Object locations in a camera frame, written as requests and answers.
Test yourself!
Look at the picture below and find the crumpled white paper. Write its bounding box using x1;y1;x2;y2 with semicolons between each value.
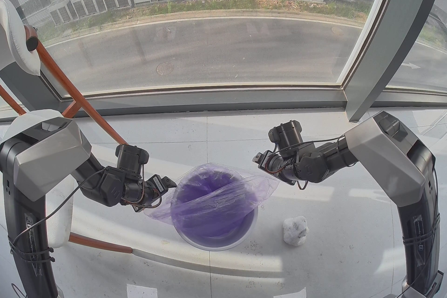
282;216;310;247

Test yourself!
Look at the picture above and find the white chair with wooden legs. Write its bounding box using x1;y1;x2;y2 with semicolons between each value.
0;0;133;253

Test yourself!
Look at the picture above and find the window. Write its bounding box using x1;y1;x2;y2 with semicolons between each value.
0;0;447;122

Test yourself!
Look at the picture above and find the purple plastic bag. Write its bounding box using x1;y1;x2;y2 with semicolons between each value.
143;162;281;248

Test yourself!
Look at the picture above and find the grey trash bin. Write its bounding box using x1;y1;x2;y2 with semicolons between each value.
171;167;260;252

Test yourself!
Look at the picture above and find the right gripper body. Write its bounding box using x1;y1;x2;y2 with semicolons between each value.
252;151;297;183

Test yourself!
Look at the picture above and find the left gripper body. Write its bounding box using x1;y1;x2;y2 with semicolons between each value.
124;175;168;209

